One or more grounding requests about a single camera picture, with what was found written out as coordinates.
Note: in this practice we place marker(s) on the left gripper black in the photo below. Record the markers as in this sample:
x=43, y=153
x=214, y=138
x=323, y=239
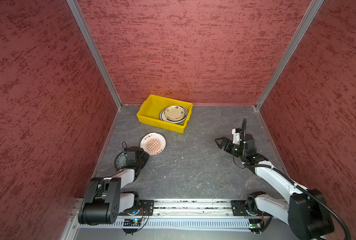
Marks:
x=146, y=156

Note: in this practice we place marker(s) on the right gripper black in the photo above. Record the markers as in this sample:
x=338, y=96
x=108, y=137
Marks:
x=223, y=143

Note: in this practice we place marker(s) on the white plate green rim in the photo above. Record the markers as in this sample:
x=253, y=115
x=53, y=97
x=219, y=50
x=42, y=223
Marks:
x=175, y=114
x=163, y=118

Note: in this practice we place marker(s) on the cream plate small motifs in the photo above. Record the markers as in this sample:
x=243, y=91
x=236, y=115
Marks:
x=175, y=113

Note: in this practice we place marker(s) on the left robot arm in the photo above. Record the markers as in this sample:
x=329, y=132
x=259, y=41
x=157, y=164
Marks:
x=104, y=198

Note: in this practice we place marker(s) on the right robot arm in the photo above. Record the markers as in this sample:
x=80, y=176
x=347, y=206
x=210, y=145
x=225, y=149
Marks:
x=303, y=210

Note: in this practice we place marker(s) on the yellow plastic bin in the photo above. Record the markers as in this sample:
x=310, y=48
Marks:
x=150, y=110

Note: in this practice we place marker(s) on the teal patterned small plate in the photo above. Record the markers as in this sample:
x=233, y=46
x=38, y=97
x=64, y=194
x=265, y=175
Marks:
x=121, y=161

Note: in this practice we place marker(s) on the white plate orange sunburst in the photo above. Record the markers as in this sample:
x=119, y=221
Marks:
x=153, y=144

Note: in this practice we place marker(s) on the left controller board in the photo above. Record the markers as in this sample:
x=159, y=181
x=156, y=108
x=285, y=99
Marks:
x=132, y=223

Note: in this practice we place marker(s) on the controller board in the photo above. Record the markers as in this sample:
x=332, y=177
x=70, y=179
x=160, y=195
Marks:
x=132, y=223
x=255, y=225

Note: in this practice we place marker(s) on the right controller board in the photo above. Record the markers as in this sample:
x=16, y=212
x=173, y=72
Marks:
x=255, y=225

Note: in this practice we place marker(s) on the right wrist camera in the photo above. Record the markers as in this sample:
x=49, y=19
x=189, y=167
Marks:
x=236, y=135

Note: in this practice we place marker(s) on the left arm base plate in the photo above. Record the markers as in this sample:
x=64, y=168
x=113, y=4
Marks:
x=141, y=208

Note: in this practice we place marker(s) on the aluminium front rail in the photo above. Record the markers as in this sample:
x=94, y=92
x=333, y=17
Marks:
x=217, y=209

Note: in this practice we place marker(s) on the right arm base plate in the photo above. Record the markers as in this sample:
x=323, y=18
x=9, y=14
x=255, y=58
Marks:
x=239, y=209

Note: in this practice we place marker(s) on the right aluminium corner post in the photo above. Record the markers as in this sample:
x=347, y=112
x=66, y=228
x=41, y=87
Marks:
x=302, y=28

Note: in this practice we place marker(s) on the aluminium corner post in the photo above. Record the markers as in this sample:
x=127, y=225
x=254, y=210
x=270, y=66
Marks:
x=86, y=33
x=302, y=28

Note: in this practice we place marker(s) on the left aluminium corner post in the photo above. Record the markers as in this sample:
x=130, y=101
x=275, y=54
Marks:
x=86, y=33

